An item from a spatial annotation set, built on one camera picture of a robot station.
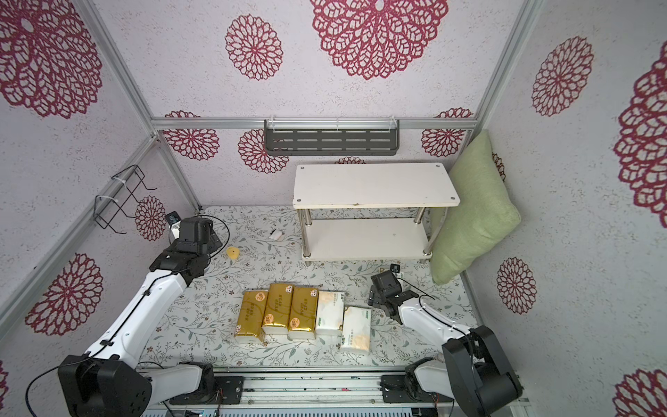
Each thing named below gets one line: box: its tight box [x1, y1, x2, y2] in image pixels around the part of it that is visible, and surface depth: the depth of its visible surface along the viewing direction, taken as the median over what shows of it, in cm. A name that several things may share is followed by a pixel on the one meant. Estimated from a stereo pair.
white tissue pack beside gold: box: [316, 290, 345, 335], surface depth 85 cm
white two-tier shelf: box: [292, 163, 461, 266], surface depth 85 cm
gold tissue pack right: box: [288, 285, 319, 340], surface depth 84 cm
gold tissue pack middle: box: [261, 283, 296, 335], surface depth 84 cm
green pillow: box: [429, 130, 522, 285], surface depth 81 cm
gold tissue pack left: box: [234, 290, 270, 343], surface depth 84 cm
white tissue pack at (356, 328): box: [341, 305, 372, 351], surface depth 82 cm
